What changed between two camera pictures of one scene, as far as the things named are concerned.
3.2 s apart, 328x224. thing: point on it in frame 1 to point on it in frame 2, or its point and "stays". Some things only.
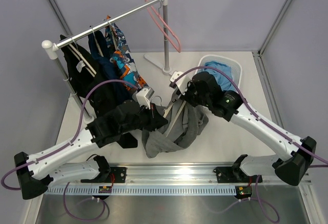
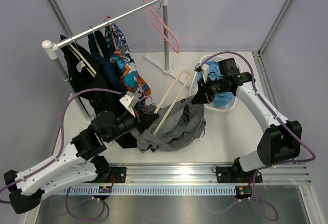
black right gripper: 190,85 to 201,97
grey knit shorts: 184,122 stays
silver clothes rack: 49,48 stays
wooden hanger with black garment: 82,58 stays
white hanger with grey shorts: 167,110 to 176,100
